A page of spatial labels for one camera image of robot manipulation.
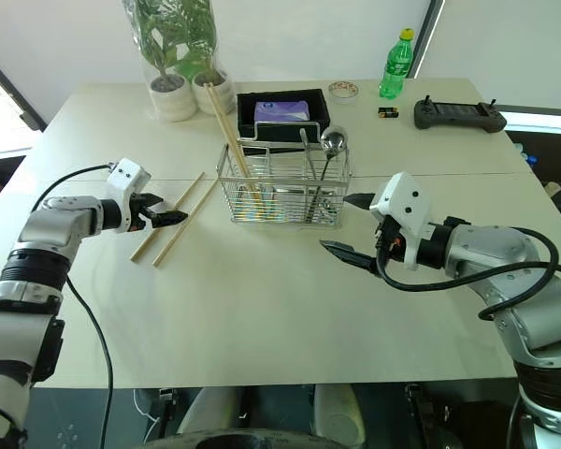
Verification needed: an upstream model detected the flat metal cutlery piece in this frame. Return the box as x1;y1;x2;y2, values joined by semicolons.
299;128;320;222

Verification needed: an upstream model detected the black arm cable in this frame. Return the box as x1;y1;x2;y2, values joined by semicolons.
376;223;561;322
31;162;116;449

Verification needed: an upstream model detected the purple tissue pack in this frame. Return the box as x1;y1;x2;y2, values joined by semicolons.
252;99;311;126

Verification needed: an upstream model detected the metal spoon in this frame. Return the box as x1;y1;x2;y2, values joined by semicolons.
306;129;352;224

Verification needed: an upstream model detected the black rectangular tray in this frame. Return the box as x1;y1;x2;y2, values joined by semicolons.
236;88;333;142

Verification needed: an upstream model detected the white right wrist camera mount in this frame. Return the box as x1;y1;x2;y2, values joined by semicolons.
369;171;438;272

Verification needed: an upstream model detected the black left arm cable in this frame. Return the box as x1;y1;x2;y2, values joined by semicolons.
31;162;116;449

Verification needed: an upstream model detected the silver wire basket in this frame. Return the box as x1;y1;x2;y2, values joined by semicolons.
214;120;355;227

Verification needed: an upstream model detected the green plastic bottle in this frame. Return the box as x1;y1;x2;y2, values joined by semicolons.
378;27;416;101

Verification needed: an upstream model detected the black remote controller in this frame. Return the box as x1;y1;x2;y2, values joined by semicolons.
412;96;509;134

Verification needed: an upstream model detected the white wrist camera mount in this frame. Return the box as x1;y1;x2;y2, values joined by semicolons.
369;171;438;272
105;158;151;234

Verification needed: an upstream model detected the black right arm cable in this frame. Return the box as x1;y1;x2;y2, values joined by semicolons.
376;223;561;322

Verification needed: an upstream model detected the wooden chopstick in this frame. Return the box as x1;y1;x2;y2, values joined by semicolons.
209;81;264;212
206;82;258;212
151;176;223;268
129;171;207;261

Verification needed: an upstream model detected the potted plant in plastic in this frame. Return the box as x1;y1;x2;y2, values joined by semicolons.
121;0;237;124

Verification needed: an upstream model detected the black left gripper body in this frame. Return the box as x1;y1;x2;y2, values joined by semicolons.
128;192;153;234

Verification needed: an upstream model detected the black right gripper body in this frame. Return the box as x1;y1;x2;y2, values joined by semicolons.
372;214;407;278

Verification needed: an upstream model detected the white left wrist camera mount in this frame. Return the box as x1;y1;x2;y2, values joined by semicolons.
105;158;151;234

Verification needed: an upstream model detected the black window frame bar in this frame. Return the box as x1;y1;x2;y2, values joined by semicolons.
0;46;48;134

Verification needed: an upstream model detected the dark window frame bar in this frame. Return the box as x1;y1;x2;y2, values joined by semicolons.
411;0;446;80

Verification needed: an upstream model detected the roll of tape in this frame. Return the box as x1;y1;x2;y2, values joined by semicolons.
327;80;360;102

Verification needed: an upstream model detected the white rounded shape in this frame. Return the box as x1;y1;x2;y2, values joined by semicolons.
312;384;367;439

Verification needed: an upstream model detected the thin white cable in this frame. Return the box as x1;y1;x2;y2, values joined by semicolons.
132;387;163;434

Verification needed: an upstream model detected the potted plant white pot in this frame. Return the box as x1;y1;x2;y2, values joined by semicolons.
167;0;236;117
123;0;192;124

